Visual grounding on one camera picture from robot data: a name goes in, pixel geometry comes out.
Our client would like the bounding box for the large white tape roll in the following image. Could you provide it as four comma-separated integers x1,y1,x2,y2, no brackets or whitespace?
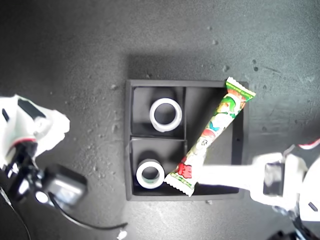
149,97,183,133

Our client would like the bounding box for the black compartment tray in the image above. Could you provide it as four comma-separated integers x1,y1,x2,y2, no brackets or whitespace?
124,79,250,202

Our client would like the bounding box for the black camera cable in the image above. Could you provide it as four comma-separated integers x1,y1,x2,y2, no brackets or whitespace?
52,194,129,230

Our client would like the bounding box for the thin arm cable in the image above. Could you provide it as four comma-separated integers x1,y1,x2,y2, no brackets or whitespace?
0,186,33,240

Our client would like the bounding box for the printed wrapper snack bar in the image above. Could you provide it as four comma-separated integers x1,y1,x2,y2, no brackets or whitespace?
163,76,257,198

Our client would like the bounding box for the white tape roll green core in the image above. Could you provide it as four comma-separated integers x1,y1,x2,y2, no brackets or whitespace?
135,160,166,190

